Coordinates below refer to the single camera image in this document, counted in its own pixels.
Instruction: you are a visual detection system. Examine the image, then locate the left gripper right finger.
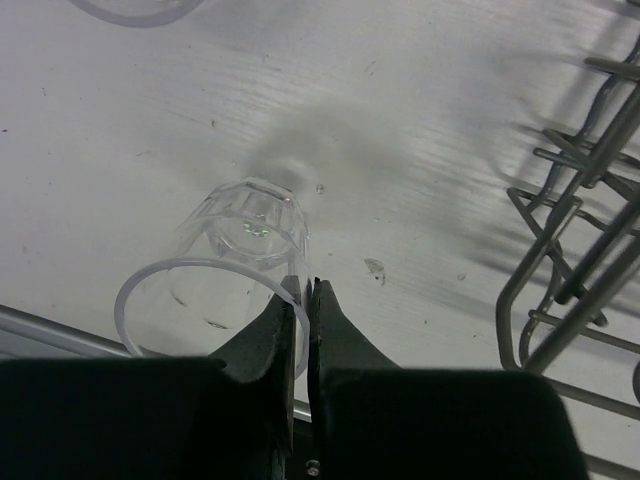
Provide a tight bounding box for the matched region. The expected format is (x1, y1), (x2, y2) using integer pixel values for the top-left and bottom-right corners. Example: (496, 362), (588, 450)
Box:
(307, 280), (587, 479)

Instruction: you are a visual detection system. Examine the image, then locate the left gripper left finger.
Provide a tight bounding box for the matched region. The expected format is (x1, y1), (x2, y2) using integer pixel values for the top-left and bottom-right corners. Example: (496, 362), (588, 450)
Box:
(1, 296), (296, 479)

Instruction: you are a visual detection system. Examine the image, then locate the clear glass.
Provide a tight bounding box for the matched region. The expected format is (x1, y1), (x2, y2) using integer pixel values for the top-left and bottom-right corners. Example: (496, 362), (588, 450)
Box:
(114, 177), (312, 376)
(70, 0), (203, 29)

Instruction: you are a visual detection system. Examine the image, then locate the aluminium mounting rail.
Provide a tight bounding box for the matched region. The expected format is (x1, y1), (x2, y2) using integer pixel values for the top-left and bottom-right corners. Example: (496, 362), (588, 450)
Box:
(1, 305), (129, 359)

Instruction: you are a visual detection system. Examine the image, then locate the grey wire dish rack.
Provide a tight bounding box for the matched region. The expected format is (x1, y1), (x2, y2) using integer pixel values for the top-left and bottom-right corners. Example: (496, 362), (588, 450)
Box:
(494, 34), (640, 401)

